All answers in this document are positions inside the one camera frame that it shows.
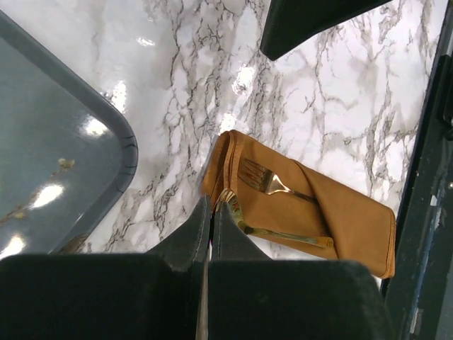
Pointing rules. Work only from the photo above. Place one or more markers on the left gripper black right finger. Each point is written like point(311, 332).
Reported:
point(251, 296)

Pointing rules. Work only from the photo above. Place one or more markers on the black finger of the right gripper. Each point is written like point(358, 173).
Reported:
point(289, 23)

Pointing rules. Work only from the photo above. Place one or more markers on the teal floral serving tray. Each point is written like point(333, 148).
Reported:
point(67, 155)

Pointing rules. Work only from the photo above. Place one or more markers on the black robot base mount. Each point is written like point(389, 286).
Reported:
point(419, 296)

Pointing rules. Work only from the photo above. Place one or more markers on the gold spoon with flower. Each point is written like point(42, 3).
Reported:
point(230, 198)

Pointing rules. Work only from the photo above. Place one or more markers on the copper fork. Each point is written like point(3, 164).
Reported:
point(266, 181)

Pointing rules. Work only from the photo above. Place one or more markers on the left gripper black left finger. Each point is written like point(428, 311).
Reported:
point(151, 295)

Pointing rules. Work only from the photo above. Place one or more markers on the orange-brown cloth napkin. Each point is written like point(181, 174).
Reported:
point(362, 229)

